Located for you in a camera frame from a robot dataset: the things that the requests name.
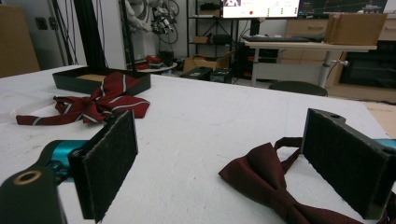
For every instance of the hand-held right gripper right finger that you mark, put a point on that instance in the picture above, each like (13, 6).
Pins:
(345, 161)

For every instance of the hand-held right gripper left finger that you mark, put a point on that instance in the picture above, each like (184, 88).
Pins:
(106, 161)

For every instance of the striped red bow tie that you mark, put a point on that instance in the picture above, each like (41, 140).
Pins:
(99, 105)

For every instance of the black rack with wooden tray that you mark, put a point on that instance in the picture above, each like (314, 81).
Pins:
(71, 82)

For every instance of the black round stool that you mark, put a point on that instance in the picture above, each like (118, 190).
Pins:
(297, 88)

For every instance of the black cabinet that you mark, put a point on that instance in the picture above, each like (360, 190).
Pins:
(370, 65)

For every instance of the white foam board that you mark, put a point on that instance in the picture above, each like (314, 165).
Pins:
(202, 124)

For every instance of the round white table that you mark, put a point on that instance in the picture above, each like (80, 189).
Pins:
(162, 67)

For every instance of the black computer tower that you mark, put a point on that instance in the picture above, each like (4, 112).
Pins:
(196, 74)
(221, 75)

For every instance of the closed cardboard box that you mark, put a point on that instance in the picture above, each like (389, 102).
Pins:
(355, 29)

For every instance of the open cardboard box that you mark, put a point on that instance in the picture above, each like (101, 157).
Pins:
(202, 62)

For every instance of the black keyboard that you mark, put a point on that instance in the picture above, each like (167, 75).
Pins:
(274, 39)

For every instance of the brown cardboard panel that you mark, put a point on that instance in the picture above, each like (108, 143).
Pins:
(17, 40)

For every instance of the dark computer monitor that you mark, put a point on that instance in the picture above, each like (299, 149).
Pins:
(342, 5)

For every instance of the black metal shelf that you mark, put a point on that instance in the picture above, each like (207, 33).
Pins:
(199, 18)

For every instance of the lit computer monitor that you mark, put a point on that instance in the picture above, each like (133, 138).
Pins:
(261, 7)

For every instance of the black metal frame stand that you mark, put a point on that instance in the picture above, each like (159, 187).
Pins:
(90, 34)

